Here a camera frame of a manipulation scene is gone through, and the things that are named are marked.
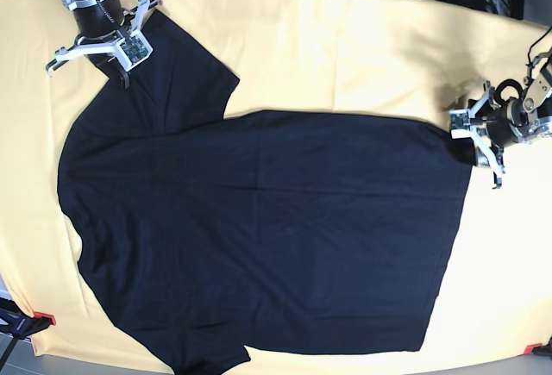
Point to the yellow tablecloth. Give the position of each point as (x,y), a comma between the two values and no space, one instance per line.
(390,57)

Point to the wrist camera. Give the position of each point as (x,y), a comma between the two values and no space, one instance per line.
(459,124)
(134,51)

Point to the red black clamp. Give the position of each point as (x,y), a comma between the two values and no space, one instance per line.
(20,326)
(539,349)

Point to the left red black clamp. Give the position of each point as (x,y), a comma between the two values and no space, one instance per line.
(20,326)

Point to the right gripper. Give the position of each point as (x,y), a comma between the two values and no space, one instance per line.
(98,37)

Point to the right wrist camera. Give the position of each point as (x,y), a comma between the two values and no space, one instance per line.
(134,51)

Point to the black T-shirt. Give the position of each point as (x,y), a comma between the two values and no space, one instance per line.
(202,236)

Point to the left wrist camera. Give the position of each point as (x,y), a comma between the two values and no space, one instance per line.
(459,124)

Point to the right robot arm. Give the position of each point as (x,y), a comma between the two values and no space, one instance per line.
(109,36)

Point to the right red black clamp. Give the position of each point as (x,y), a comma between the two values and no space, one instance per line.
(539,349)

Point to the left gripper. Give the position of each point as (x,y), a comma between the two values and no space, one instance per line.
(498,111)

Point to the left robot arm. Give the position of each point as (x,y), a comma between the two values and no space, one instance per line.
(535,104)

